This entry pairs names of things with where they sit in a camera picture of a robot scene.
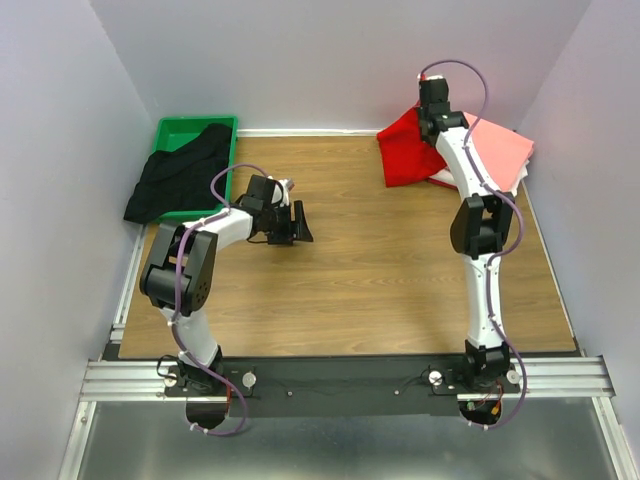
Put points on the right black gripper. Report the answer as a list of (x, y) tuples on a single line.
[(433, 93)]

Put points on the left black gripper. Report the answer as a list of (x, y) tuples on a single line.
[(291, 223)]

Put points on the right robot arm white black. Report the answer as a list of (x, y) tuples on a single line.
[(478, 232)]

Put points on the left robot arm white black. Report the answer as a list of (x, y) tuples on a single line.
[(177, 277)]

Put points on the white folded t shirt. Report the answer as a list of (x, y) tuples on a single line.
[(445, 175)]

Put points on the pink folded t shirt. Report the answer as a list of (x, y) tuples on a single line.
[(505, 154)]

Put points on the black t shirt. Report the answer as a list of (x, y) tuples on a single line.
[(175, 175)]

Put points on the green plastic bin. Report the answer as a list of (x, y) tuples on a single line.
[(192, 150)]

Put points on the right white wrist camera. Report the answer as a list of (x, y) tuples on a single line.
[(424, 77)]

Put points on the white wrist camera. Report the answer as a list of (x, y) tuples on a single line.
[(282, 192), (424, 77)]

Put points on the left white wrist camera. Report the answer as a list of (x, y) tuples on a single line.
[(282, 192)]

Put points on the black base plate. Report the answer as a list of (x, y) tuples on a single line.
[(338, 386)]

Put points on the aluminium frame rail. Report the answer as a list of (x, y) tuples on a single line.
[(131, 381)]

